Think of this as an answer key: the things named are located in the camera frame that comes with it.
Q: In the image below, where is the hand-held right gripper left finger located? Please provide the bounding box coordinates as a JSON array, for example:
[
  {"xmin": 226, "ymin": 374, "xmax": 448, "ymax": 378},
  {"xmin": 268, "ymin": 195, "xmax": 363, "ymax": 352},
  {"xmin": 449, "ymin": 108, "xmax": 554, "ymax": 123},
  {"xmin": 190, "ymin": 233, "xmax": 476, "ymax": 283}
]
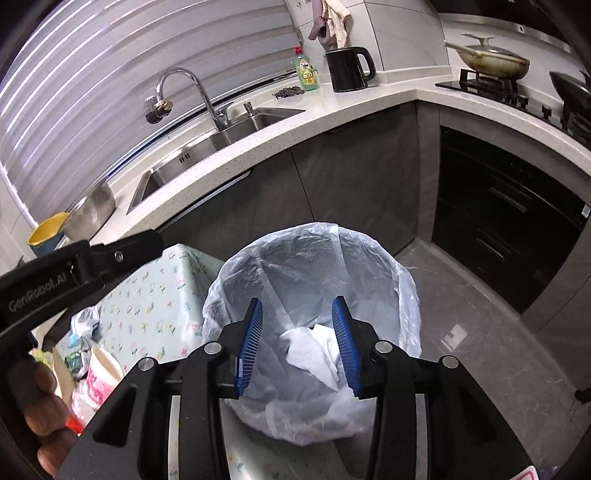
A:
[{"xmin": 55, "ymin": 298, "xmax": 264, "ymax": 480}]

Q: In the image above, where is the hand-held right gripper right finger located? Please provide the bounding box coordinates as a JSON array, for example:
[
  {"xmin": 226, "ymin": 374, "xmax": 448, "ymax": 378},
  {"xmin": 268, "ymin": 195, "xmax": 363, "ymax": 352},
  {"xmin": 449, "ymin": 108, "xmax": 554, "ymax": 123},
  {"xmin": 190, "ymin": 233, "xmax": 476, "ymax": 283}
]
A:
[{"xmin": 331, "ymin": 295, "xmax": 541, "ymax": 480}]

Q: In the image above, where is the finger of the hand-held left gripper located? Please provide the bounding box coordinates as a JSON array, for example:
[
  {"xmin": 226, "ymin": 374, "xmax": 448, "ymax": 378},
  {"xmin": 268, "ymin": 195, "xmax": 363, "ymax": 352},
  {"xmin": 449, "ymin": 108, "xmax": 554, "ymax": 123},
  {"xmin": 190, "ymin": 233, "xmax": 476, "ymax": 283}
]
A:
[{"xmin": 90, "ymin": 231, "xmax": 163, "ymax": 280}]

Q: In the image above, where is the bin with clear plastic liner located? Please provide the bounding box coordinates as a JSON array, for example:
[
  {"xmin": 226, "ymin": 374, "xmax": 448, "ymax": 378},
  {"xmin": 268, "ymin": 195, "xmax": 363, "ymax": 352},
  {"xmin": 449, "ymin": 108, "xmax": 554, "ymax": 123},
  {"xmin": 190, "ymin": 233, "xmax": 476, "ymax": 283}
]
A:
[{"xmin": 202, "ymin": 222, "xmax": 423, "ymax": 446}]

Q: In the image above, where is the cream orange printed packet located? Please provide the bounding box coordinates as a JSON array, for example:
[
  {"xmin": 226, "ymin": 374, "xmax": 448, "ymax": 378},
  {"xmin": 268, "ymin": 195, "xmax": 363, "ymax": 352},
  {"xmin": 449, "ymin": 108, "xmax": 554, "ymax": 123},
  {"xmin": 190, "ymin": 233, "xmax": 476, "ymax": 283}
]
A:
[{"xmin": 52, "ymin": 346, "xmax": 75, "ymax": 402}]

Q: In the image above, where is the person's left hand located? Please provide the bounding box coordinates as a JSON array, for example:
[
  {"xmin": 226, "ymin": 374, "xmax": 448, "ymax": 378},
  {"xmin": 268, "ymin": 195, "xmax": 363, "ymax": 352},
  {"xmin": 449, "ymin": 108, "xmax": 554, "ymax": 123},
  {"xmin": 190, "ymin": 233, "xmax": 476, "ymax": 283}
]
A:
[{"xmin": 18, "ymin": 357, "xmax": 79, "ymax": 480}]

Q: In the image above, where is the crumpled white paper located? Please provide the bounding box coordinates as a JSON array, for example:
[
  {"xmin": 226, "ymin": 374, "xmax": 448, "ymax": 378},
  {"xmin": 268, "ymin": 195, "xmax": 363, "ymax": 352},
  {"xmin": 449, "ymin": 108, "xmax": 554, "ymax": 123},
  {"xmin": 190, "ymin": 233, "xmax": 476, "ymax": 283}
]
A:
[{"xmin": 279, "ymin": 323, "xmax": 352, "ymax": 388}]

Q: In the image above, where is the blue plastic basin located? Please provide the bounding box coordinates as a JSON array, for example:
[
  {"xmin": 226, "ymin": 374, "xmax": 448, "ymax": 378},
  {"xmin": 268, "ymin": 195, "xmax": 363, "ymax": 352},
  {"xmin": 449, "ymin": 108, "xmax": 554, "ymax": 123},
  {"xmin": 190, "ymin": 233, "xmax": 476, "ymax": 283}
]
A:
[{"xmin": 32, "ymin": 233, "xmax": 68, "ymax": 258}]

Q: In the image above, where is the floral tablecloth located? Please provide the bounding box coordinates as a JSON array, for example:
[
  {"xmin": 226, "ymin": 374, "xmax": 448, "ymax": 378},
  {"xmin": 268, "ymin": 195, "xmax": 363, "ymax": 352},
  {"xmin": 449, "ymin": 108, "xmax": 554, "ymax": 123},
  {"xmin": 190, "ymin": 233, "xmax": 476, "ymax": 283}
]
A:
[{"xmin": 44, "ymin": 244, "xmax": 227, "ymax": 480}]

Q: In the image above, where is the metal colander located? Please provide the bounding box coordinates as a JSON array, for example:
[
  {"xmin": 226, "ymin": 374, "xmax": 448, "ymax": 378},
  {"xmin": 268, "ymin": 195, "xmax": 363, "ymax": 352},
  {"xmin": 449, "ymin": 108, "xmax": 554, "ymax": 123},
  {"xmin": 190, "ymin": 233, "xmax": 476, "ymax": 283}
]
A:
[{"xmin": 60, "ymin": 181, "xmax": 117, "ymax": 241}]

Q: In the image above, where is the clear blue printed plastic bag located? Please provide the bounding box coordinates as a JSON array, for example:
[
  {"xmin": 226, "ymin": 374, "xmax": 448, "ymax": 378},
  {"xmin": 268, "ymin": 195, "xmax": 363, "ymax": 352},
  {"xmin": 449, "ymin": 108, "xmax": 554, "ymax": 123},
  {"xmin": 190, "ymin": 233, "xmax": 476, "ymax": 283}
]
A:
[{"xmin": 69, "ymin": 307, "xmax": 102, "ymax": 347}]

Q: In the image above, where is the yellow plastic bowl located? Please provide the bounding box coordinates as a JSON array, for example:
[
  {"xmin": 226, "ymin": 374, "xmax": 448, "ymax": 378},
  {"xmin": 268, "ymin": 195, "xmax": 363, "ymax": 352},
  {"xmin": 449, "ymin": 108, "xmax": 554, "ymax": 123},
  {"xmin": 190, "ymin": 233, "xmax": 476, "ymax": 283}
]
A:
[{"xmin": 27, "ymin": 212, "xmax": 71, "ymax": 247}]

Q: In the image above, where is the green snack wrapper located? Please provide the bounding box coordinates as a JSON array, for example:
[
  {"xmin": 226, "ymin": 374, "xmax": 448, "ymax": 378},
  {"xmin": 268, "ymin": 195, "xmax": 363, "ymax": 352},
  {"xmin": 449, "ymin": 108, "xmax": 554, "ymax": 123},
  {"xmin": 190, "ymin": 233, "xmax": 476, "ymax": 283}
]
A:
[{"xmin": 65, "ymin": 351, "xmax": 90, "ymax": 377}]

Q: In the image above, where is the stainless steel sink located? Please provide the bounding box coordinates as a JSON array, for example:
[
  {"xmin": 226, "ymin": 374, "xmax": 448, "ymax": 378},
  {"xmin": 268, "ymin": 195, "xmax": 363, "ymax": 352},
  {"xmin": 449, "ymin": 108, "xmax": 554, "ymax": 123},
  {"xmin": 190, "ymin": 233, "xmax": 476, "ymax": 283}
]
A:
[{"xmin": 127, "ymin": 107, "xmax": 306, "ymax": 214}]

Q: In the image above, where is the pink paper cup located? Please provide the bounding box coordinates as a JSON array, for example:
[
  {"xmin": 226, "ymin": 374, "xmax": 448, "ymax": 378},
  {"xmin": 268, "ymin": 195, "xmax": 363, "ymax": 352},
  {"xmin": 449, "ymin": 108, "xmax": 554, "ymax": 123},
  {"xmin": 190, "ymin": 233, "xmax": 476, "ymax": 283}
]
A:
[{"xmin": 85, "ymin": 345, "xmax": 125, "ymax": 407}]

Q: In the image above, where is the crumpled clear plastic wrap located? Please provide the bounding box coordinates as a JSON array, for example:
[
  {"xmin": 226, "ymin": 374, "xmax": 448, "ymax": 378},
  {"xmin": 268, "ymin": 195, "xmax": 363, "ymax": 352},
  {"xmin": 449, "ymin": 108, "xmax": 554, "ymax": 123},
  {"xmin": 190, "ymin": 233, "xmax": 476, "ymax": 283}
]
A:
[{"xmin": 71, "ymin": 379, "xmax": 97, "ymax": 428}]

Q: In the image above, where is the grey base cabinet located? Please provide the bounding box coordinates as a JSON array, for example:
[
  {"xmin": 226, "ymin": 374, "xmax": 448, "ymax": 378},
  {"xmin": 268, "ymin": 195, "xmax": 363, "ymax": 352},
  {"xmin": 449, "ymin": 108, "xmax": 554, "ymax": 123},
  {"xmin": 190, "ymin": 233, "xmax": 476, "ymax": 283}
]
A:
[{"xmin": 157, "ymin": 99, "xmax": 439, "ymax": 259}]

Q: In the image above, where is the chrome kitchen faucet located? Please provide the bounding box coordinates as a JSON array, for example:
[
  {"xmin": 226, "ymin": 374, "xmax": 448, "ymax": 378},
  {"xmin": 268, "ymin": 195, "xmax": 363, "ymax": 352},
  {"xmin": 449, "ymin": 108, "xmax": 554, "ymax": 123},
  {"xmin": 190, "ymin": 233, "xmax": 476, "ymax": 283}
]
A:
[{"xmin": 145, "ymin": 68, "xmax": 232, "ymax": 132}]

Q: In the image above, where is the white window blind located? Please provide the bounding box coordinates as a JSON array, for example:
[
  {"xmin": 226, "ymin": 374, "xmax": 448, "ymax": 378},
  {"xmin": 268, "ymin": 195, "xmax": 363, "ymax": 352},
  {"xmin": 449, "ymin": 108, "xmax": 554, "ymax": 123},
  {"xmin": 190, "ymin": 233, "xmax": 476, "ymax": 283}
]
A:
[{"xmin": 0, "ymin": 0, "xmax": 296, "ymax": 222}]

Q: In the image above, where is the black built-in oven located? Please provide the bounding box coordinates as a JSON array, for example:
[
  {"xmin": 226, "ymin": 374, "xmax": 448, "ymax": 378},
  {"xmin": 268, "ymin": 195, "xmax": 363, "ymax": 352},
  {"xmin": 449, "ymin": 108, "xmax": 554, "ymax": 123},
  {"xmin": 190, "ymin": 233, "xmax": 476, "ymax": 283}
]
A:
[{"xmin": 431, "ymin": 124, "xmax": 585, "ymax": 315}]

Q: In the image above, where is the green dish soap bottle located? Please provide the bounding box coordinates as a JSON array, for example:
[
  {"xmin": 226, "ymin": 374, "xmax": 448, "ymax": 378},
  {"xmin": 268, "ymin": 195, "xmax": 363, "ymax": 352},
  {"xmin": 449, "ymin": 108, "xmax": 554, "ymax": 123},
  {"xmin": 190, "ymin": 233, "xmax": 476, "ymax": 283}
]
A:
[{"xmin": 291, "ymin": 46, "xmax": 320, "ymax": 90}]

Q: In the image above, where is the black electric kettle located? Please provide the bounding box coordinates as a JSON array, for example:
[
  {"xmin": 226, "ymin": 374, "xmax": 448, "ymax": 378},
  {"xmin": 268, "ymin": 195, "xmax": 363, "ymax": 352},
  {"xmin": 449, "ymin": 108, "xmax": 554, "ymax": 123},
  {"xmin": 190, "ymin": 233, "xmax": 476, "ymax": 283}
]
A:
[{"xmin": 325, "ymin": 46, "xmax": 377, "ymax": 93}]

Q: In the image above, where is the black gas stove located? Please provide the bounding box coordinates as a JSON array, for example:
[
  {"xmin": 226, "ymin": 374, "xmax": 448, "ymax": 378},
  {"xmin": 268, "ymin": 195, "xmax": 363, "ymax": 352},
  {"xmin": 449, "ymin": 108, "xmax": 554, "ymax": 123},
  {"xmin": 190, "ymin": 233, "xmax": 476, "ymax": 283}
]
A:
[{"xmin": 435, "ymin": 69, "xmax": 591, "ymax": 139}]

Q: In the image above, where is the beige hanging cloth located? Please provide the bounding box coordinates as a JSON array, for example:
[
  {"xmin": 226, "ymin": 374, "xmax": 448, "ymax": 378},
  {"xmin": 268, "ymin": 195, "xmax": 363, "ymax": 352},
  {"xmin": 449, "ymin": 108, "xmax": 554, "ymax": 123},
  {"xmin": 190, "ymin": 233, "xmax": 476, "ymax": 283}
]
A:
[{"xmin": 322, "ymin": 0, "xmax": 354, "ymax": 49}]

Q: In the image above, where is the wok with glass lid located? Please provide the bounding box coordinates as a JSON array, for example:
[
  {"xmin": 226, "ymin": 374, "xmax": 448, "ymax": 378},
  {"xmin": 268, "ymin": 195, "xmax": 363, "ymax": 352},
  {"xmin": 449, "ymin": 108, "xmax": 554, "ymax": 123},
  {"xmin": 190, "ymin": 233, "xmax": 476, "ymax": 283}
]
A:
[{"xmin": 444, "ymin": 42, "xmax": 531, "ymax": 78}]

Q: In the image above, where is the glass pan lid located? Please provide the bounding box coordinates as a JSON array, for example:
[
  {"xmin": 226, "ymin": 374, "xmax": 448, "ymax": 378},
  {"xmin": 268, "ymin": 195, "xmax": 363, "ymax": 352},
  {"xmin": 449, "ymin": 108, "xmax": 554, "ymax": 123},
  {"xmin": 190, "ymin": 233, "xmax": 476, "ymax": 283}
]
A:
[{"xmin": 457, "ymin": 33, "xmax": 513, "ymax": 58}]

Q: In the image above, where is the black wok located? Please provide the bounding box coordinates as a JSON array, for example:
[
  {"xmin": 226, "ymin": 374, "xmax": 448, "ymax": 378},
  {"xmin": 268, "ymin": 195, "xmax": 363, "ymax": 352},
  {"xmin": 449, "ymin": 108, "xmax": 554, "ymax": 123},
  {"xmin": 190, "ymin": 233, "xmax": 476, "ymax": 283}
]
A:
[{"xmin": 549, "ymin": 70, "xmax": 591, "ymax": 109}]

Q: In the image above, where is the black range hood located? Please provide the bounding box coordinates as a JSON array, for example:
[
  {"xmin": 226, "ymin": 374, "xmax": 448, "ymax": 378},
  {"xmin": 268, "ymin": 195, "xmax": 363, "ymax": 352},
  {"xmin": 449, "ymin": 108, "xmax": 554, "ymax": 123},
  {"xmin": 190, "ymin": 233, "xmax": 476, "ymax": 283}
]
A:
[{"xmin": 434, "ymin": 0, "xmax": 573, "ymax": 28}]

